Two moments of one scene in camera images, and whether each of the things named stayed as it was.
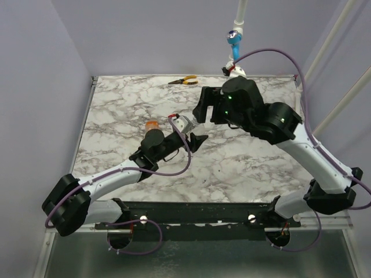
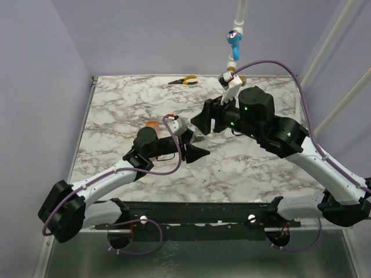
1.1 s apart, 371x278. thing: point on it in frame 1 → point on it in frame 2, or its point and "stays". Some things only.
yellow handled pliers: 185,80 stays
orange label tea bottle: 152,123 stays
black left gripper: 195,141 → 192,153
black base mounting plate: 196,220 stays
